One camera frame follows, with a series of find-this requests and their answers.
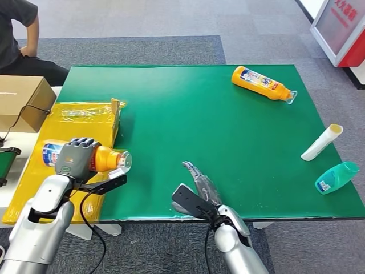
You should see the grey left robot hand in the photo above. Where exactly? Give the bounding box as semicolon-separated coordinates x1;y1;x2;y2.
54;138;101;182

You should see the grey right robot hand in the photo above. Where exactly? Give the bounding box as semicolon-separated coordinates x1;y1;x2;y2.
182;161;222;207

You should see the orange bottle with clear cap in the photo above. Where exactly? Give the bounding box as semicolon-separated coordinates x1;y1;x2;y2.
41;141;133;175
231;66;298;106

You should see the white tube bottle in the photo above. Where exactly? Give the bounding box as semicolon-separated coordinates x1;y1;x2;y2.
300;123;344;163

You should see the teal plastic bottle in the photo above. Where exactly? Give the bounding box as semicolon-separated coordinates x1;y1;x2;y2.
314;161;360;196

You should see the yellow-wrapped cardboard box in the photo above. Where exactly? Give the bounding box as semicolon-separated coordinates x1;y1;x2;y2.
2;98;127;224

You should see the green table mat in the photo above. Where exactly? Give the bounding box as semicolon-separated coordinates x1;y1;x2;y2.
57;64;365;223

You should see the white table foot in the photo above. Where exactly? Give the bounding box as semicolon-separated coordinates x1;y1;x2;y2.
65;222;123;241
252;221;272;231

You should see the green plastic bin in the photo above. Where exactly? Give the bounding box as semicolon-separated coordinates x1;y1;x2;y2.
0;147;22;188

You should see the brown cardboard box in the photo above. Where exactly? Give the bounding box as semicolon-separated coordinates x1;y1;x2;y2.
0;75;57;134

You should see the person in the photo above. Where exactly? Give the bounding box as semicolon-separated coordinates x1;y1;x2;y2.
0;0;69;87

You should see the red and white display stand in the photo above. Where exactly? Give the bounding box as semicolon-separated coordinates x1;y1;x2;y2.
310;0;365;90

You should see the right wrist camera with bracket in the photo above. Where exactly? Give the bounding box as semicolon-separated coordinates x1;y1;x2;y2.
171;183;219;221

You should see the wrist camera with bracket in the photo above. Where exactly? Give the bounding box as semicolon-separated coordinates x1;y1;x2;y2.
75;168;128;196
171;183;219;221

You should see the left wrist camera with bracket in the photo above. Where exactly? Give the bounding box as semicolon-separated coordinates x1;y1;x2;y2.
75;168;128;196

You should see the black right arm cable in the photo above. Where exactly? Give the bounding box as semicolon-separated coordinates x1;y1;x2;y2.
204;222;212;274

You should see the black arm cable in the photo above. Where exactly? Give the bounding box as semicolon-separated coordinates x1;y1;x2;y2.
79;188;107;274
204;222;212;274

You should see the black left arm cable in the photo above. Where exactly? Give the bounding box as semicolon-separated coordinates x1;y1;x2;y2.
79;188;107;274

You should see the thin black cable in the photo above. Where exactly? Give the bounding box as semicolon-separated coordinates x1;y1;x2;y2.
0;104;51;147

